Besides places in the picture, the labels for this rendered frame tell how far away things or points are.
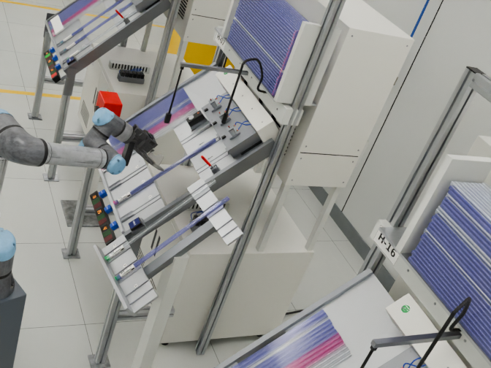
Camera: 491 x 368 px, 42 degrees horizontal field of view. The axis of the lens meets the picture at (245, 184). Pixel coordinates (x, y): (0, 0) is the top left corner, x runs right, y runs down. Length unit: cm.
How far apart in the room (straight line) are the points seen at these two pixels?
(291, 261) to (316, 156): 60
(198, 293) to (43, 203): 132
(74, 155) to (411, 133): 237
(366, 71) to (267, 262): 100
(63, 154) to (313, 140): 101
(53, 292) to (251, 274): 101
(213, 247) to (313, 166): 58
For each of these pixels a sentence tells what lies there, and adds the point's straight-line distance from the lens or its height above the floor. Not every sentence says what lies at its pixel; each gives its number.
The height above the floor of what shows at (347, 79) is 151.
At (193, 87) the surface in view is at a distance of 308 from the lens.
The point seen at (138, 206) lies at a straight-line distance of 271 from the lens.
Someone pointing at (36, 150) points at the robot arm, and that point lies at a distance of 222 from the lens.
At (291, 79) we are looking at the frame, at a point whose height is 149.
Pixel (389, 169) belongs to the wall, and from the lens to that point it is 423.
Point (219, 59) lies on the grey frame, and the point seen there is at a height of 123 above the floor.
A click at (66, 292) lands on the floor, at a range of 339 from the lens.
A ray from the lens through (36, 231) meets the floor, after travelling 372.
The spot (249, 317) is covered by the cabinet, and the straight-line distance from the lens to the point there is 326.
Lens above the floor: 232
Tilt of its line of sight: 30 degrees down
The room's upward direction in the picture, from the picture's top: 21 degrees clockwise
